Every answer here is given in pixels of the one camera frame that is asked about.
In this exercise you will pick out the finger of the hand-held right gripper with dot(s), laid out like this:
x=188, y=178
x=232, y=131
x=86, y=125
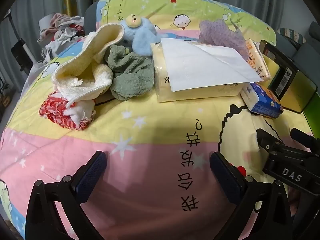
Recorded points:
x=303, y=137
x=268, y=142

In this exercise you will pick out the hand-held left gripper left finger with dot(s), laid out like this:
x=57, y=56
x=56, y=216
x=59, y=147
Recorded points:
x=93, y=172

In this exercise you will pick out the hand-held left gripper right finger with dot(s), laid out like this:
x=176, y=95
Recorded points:
x=222, y=175

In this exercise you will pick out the blue tissue pack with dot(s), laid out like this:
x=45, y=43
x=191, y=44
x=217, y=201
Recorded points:
x=265, y=102

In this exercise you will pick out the black box with green flap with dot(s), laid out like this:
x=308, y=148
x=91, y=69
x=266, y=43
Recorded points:
x=287, y=77

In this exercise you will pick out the red white striped cloth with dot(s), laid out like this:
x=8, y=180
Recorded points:
x=55, y=112

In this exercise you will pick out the orange tissue pack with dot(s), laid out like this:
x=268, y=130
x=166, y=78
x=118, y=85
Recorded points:
x=260, y=62

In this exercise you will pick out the green fluffy towel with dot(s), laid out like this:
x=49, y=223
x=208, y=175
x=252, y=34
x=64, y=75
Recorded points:
x=130, y=75

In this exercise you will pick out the cream yellow towel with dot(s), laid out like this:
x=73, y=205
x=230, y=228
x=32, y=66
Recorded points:
x=82, y=65

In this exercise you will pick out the greyish purple fluffy cloth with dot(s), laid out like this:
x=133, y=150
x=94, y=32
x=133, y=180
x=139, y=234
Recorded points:
x=220, y=31

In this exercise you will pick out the blue plush elephant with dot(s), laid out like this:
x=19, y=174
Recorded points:
x=143, y=35

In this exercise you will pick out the cartoon printed bedsheet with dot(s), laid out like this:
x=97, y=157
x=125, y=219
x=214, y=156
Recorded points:
x=150, y=135

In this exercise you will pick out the striped cushion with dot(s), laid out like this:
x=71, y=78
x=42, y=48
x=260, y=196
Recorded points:
x=292, y=37

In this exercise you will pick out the grey upholstered chair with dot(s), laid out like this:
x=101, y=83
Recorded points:
x=313, y=32

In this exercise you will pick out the yellow tissue pack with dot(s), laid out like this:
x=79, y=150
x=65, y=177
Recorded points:
x=160, y=62

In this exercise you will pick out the black and white stand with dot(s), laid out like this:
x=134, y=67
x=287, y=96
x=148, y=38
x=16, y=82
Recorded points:
x=21, y=52

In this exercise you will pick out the pile of clothes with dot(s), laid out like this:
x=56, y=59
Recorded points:
x=67, y=30

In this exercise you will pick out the grey chair backrest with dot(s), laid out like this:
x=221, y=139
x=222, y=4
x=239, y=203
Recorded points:
x=91, y=15

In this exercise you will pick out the white bin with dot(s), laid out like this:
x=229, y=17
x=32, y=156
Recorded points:
x=46, y=20

